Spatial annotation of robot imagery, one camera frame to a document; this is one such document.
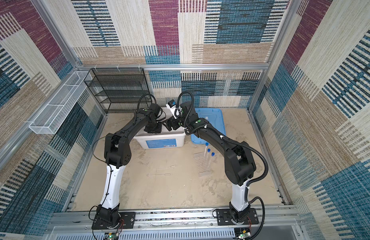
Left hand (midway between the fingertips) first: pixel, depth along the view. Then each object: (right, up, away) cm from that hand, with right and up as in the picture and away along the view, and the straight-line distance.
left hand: (158, 128), depth 101 cm
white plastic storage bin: (+12, -6, -11) cm, 17 cm away
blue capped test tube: (+30, -8, -18) cm, 36 cm away
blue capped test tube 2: (+31, -11, -21) cm, 39 cm away
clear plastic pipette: (+3, -24, -9) cm, 26 cm away
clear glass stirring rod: (+6, -26, -12) cm, 30 cm away
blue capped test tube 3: (+33, -13, -22) cm, 42 cm away
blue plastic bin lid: (+40, +9, +14) cm, 44 cm away
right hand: (+9, +6, -16) cm, 19 cm away
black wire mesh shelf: (-30, +28, +9) cm, 42 cm away
